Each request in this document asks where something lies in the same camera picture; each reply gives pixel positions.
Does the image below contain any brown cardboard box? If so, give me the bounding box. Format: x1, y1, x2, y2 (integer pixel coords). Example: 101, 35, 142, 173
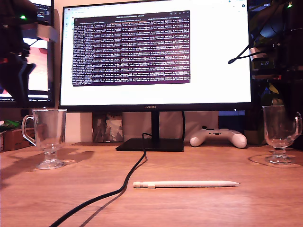
3, 127, 36, 151

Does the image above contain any dark box with blue top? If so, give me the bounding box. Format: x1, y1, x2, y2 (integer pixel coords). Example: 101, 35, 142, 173
218, 110, 245, 133

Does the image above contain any thick black cable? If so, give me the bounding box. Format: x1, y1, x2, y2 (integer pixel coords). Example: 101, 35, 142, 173
48, 132, 152, 227

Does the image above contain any green and white packet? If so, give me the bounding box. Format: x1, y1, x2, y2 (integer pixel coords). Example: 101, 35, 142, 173
0, 120, 21, 132

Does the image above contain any beige plant pot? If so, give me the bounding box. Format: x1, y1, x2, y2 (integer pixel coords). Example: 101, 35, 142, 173
243, 129, 266, 145

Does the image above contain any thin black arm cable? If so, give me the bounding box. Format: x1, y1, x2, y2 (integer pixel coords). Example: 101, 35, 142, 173
228, 0, 288, 65

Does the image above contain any white pen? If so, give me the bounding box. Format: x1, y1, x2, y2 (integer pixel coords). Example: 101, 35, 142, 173
132, 180, 240, 189

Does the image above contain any green leafy houseplant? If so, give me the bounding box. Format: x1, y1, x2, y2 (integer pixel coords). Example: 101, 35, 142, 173
247, 0, 288, 106

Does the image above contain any black low box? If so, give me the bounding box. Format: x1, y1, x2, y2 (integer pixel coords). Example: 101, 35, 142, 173
290, 139, 303, 150

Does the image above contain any black monitor cable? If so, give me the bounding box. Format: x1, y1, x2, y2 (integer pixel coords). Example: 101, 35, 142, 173
181, 111, 186, 140

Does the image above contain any large black Huawei monitor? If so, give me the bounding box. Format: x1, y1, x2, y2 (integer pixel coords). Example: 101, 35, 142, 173
58, 0, 253, 152

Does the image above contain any small footed glass cup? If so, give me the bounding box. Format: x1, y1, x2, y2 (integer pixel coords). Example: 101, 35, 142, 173
21, 108, 68, 170
262, 105, 303, 165

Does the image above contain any white game controller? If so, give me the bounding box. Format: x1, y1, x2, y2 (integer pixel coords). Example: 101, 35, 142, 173
189, 127, 248, 149

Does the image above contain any smaller black monitor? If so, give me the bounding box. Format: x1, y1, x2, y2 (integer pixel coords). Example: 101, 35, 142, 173
0, 0, 55, 108

